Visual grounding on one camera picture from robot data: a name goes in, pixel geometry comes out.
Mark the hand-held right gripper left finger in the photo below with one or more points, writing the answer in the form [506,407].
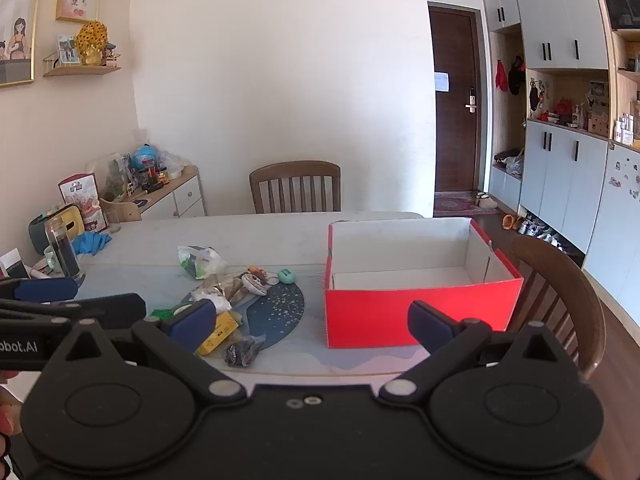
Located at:
[192,322]

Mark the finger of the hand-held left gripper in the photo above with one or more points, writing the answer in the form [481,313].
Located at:
[100,306]
[45,289]

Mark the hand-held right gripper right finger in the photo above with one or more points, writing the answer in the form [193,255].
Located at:
[430,322]

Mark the red cardboard box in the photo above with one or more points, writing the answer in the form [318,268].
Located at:
[370,315]

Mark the white green plastic bag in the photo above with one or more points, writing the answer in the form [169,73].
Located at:
[202,260]

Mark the person's left hand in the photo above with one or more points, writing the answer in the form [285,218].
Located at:
[6,417]

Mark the mint green cup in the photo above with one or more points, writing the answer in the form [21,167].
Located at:
[50,259]

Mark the green packet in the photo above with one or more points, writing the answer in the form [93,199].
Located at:
[162,313]

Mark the white box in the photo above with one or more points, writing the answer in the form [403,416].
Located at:
[12,265]

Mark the grey speaker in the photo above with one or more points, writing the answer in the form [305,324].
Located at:
[36,235]

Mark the dark snack packet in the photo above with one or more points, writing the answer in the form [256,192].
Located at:
[242,352]

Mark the blue cloth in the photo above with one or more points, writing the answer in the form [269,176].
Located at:
[92,242]

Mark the brown white snack packet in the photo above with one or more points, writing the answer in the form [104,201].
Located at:
[255,285]

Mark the yellow tissue box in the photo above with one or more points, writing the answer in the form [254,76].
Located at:
[70,216]

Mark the small clear glass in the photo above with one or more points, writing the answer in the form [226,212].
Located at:
[112,221]

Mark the wooden desk organizer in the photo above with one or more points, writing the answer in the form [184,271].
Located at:
[122,208]

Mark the teal round case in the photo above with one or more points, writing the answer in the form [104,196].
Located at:
[286,276]

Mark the red white printed bag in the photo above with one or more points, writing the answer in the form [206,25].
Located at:
[80,190]

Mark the red patterned rug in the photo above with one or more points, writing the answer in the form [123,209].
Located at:
[455,205]

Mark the white wooden sideboard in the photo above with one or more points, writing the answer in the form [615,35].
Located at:
[185,200]

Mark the orange slippers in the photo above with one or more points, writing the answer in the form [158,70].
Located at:
[509,221]

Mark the beige slippers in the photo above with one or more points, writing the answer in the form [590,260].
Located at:
[485,201]

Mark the small jars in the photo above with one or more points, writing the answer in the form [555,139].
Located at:
[150,176]

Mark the row of shoes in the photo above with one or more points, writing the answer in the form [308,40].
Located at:
[540,232]

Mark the wooden round-back chair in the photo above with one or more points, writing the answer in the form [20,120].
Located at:
[565,270]

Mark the blue globe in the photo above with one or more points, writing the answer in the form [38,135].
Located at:
[147,155]

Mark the clear plastic bag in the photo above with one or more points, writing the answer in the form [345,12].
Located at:
[175,162]

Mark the bags in cabinet niche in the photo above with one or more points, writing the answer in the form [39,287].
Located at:
[510,160]

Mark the brown entrance door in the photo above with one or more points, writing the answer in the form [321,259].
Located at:
[452,140]

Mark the wooden slat-back chair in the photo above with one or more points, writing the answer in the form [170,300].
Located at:
[295,169]

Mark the white fridge with magnets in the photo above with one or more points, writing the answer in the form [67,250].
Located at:
[615,235]

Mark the silver door lock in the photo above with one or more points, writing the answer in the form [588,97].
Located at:
[470,99]

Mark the photo card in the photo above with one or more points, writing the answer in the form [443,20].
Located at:
[67,50]

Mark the white paper notice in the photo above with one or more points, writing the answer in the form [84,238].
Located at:
[441,81]

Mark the gold flower ornament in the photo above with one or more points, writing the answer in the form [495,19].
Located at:
[91,40]

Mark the red hanging ornament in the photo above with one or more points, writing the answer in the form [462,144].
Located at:
[500,76]

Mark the black hanging bag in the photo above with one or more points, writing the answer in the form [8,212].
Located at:
[516,77]

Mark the small framed picture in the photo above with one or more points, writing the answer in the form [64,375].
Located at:
[77,1]

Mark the wooden wall shelf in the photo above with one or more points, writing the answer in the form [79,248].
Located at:
[80,71]

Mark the framed wall poster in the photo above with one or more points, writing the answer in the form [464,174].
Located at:
[17,25]

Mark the grey wall cabinet unit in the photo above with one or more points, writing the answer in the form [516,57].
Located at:
[550,10]

